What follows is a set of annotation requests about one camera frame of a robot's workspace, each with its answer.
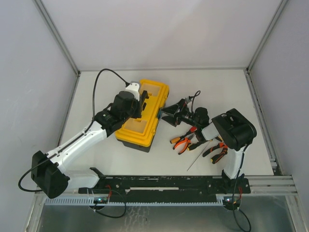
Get yellow black small screwdriver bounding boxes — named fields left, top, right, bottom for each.
left=213, top=136, right=223, bottom=143

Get thin metal rod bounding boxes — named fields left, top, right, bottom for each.
left=186, top=141, right=210, bottom=172

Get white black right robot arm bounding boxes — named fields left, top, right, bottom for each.
left=161, top=96, right=257, bottom=180

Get right base black cable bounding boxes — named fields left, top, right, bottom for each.
left=230, top=145, right=252, bottom=232

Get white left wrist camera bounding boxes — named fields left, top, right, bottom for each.
left=125, top=82, right=140, bottom=101

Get base black cable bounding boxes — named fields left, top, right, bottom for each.
left=93, top=189, right=127, bottom=220
left=230, top=145, right=252, bottom=232

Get black orange combination pliers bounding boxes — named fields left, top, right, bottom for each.
left=202, top=142, right=228, bottom=164

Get orange needle nose pliers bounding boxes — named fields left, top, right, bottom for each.
left=173, top=134, right=195, bottom=155

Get black orange long screwdriver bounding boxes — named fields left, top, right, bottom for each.
left=187, top=140, right=212, bottom=151

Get grey cable duct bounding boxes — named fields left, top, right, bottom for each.
left=44, top=195, right=224, bottom=206

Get left base black cable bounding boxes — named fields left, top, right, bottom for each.
left=93, top=189, right=127, bottom=220

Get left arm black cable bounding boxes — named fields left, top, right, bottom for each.
left=18, top=68, right=130, bottom=193

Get yellow black plastic toolbox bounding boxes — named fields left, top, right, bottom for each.
left=114, top=79, right=169, bottom=152

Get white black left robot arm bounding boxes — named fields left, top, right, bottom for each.
left=31, top=91, right=149, bottom=199

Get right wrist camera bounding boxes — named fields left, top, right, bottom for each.
left=183, top=96, right=193, bottom=105

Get red handled screwdriver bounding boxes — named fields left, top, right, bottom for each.
left=181, top=127, right=197, bottom=139

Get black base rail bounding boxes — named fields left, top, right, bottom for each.
left=93, top=175, right=251, bottom=194

